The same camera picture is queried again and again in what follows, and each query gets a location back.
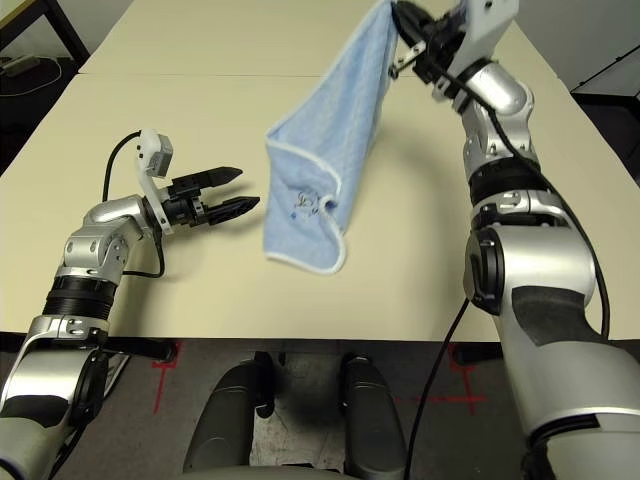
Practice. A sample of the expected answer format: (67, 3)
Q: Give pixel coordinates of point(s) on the black framed side table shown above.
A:
(70, 35)

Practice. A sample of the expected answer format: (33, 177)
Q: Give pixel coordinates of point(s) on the light blue terry towel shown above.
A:
(345, 125)

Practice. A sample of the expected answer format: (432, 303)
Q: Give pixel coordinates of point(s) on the grey power adapter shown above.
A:
(22, 65)

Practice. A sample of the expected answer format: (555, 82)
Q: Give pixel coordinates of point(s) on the grey robot torso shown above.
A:
(260, 476)

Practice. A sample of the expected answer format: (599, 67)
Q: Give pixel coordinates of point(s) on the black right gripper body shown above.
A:
(440, 45)

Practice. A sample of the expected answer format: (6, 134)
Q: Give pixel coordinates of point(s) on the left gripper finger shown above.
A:
(220, 176)
(232, 209)

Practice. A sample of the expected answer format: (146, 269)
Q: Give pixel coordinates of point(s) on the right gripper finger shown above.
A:
(406, 29)
(416, 14)

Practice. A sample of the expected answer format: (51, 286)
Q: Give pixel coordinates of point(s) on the red floor tape cross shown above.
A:
(159, 390)
(450, 399)

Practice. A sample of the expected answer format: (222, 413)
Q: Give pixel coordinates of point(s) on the black cabinet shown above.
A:
(615, 85)

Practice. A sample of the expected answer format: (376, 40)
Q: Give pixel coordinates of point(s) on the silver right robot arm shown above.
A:
(530, 260)

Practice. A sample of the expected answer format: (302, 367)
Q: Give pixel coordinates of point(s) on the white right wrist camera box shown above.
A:
(487, 25)

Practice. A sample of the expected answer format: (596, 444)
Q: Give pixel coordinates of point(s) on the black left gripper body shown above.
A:
(185, 210)

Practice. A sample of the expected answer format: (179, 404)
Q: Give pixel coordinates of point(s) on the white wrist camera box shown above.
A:
(487, 25)
(155, 150)

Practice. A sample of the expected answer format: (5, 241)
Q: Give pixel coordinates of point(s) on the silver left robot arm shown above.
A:
(105, 215)

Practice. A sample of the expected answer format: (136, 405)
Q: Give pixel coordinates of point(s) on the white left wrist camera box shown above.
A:
(155, 150)

